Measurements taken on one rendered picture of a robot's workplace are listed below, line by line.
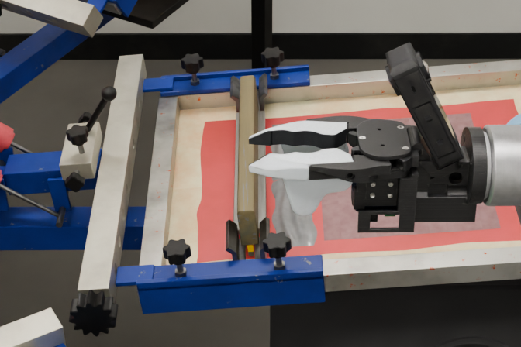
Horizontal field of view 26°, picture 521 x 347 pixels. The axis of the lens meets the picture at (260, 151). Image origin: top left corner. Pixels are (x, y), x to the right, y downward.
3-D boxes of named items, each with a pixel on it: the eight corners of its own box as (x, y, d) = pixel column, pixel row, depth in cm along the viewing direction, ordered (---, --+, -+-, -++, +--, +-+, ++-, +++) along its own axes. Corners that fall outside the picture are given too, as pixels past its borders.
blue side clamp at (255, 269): (324, 280, 187) (322, 249, 183) (326, 302, 183) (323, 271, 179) (145, 293, 189) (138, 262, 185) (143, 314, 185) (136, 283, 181)
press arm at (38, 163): (106, 168, 209) (101, 147, 206) (103, 189, 204) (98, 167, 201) (14, 175, 210) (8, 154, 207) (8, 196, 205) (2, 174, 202)
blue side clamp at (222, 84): (310, 92, 232) (308, 63, 227) (312, 106, 228) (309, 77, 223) (165, 104, 233) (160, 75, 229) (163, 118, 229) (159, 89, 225)
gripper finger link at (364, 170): (312, 189, 98) (409, 178, 100) (313, 173, 98) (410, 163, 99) (300, 163, 102) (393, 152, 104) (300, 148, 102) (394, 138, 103)
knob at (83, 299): (123, 309, 181) (115, 275, 176) (120, 334, 176) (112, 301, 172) (77, 312, 181) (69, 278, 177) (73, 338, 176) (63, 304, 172)
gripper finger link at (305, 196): (255, 228, 101) (355, 217, 102) (255, 172, 98) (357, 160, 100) (249, 211, 104) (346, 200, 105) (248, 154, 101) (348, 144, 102)
